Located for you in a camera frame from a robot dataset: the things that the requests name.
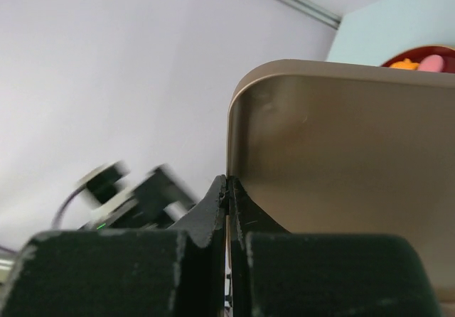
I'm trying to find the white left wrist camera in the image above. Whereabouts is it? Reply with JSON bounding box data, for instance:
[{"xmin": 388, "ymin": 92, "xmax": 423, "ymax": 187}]
[{"xmin": 77, "ymin": 161, "xmax": 128, "ymax": 207}]

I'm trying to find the pink round cookie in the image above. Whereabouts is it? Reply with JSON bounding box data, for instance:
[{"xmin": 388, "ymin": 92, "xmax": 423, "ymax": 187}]
[{"xmin": 417, "ymin": 54, "xmax": 445, "ymax": 72}]

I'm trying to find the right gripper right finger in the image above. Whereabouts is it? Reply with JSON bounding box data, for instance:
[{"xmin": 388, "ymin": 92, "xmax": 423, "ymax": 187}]
[{"xmin": 227, "ymin": 176, "xmax": 443, "ymax": 316}]

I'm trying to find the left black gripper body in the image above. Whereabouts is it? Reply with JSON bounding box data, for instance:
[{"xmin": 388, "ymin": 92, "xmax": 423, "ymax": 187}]
[{"xmin": 95, "ymin": 166, "xmax": 197, "ymax": 230}]

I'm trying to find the round red plate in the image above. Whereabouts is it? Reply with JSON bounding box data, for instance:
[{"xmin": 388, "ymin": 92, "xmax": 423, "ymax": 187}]
[{"xmin": 381, "ymin": 45, "xmax": 454, "ymax": 68}]

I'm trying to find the orange fish cookie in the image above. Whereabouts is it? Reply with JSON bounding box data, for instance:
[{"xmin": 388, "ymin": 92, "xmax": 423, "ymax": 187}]
[{"xmin": 389, "ymin": 58, "xmax": 419, "ymax": 70}]

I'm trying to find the gold tin lid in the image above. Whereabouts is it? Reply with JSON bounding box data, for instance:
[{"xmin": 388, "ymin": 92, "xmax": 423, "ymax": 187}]
[{"xmin": 226, "ymin": 60, "xmax": 454, "ymax": 303}]

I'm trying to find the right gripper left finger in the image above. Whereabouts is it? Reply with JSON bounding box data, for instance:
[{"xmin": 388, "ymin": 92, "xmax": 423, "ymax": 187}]
[{"xmin": 1, "ymin": 175, "xmax": 226, "ymax": 316}]

